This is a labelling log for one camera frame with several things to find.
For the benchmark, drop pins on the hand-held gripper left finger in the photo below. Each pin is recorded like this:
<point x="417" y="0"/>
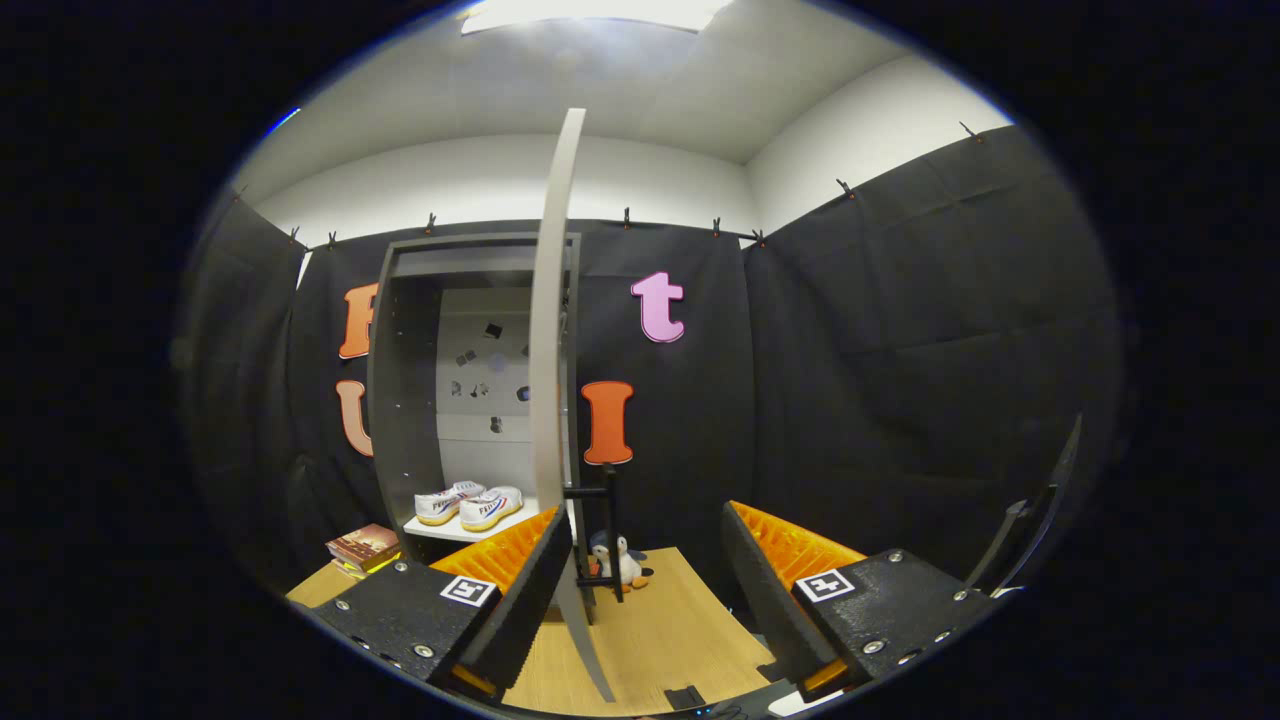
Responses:
<point x="535" y="590"/>

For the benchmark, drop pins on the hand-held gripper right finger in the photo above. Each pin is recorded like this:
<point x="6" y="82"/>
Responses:
<point x="765" y="590"/>

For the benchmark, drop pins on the white striped canvas shoe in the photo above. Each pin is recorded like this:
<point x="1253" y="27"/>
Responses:
<point x="492" y="508"/>
<point x="440" y="503"/>

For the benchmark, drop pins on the grey shoe cabinet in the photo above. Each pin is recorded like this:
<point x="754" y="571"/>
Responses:
<point x="405" y="400"/>

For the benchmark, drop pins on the penguin plush toy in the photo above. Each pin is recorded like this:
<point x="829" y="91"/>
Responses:
<point x="625" y="565"/>

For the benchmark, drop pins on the small black device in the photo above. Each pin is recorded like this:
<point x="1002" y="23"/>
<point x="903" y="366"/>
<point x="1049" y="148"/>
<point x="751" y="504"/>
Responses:
<point x="685" y="697"/>

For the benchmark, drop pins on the brown cover book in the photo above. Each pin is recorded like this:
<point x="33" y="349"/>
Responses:
<point x="362" y="545"/>

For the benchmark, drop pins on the yellow book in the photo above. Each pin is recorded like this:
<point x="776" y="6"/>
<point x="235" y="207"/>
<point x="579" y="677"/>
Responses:
<point x="350" y="570"/>

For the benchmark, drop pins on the black backdrop cloth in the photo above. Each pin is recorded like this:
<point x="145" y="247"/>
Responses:
<point x="900" y="350"/>

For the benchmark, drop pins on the row of black clips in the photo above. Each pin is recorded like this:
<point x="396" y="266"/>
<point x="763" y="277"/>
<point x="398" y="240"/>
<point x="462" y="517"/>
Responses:
<point x="627" y="218"/>

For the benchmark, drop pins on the wide ceiling light panel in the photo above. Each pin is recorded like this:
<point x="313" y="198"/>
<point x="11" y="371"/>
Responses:
<point x="590" y="12"/>

